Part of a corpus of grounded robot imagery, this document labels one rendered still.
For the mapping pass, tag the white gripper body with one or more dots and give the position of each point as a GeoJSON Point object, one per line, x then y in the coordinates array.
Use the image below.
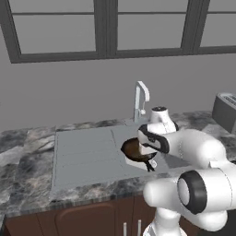
{"type": "Point", "coordinates": [144, 149]}

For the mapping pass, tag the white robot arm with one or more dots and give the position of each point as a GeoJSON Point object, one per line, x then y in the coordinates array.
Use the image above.
{"type": "Point", "coordinates": [196, 147]}

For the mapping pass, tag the grey sink with drainboard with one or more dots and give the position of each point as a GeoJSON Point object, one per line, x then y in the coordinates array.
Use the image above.
{"type": "Point", "coordinates": [86, 156]}

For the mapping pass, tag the silver tap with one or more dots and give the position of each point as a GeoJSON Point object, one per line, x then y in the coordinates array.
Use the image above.
{"type": "Point", "coordinates": [137, 101]}

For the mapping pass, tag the brown cupboard door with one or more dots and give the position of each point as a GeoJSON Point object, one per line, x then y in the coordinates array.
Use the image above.
{"type": "Point", "coordinates": [143, 212]}
{"type": "Point", "coordinates": [83, 219]}
{"type": "Point", "coordinates": [21, 226]}
{"type": "Point", "coordinates": [125, 212]}

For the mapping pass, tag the grey toaster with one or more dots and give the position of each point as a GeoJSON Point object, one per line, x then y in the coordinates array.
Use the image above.
{"type": "Point", "coordinates": [223, 112]}

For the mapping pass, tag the dark grey window frame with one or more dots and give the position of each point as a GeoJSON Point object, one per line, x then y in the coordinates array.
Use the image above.
{"type": "Point", "coordinates": [106, 29]}

